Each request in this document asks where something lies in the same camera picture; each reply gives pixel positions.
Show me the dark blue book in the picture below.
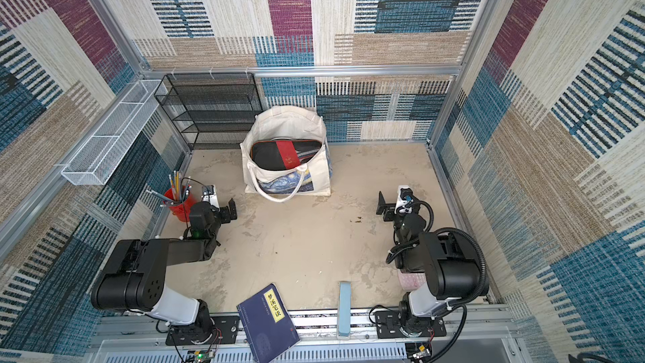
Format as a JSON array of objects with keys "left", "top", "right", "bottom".
[{"left": 237, "top": 283, "right": 300, "bottom": 363}]

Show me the cream canvas tote bag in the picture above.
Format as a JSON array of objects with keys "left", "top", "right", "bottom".
[{"left": 240, "top": 106, "right": 333, "bottom": 203}]

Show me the red black mesh paddle case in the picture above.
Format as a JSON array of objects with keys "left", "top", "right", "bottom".
[{"left": 250, "top": 139, "right": 323, "bottom": 171}]

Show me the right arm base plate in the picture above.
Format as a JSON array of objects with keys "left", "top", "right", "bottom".
[{"left": 370, "top": 309, "right": 447, "bottom": 339}]

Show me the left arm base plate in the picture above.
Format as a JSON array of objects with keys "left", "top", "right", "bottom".
[{"left": 166, "top": 315, "right": 240, "bottom": 346}]

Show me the light blue eraser block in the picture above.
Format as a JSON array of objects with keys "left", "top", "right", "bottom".
[{"left": 337, "top": 281, "right": 351, "bottom": 339}]

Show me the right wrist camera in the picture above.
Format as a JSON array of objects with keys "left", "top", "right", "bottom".
[{"left": 395, "top": 185, "right": 414, "bottom": 214}]

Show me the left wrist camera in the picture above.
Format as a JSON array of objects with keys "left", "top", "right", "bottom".
[{"left": 202, "top": 185, "right": 220, "bottom": 208}]

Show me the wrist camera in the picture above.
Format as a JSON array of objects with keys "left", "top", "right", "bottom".
[
  {"left": 395, "top": 185, "right": 414, "bottom": 214},
  {"left": 202, "top": 185, "right": 220, "bottom": 208}
]

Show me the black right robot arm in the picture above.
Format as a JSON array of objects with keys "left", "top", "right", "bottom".
[{"left": 370, "top": 186, "right": 489, "bottom": 339}]

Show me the red pencil cup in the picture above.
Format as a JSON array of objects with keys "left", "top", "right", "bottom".
[{"left": 161, "top": 186, "right": 199, "bottom": 223}]

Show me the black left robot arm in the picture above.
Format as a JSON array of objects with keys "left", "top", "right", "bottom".
[{"left": 91, "top": 199, "right": 238, "bottom": 346}]

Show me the white wire mesh basket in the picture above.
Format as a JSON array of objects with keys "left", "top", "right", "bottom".
[{"left": 61, "top": 80, "right": 161, "bottom": 186}]

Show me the pink calculator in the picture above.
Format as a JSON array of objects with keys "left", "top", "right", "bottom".
[{"left": 397, "top": 271, "right": 426, "bottom": 292}]

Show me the black wire mesh shelf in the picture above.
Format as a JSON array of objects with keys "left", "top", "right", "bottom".
[{"left": 154, "top": 72, "right": 264, "bottom": 151}]

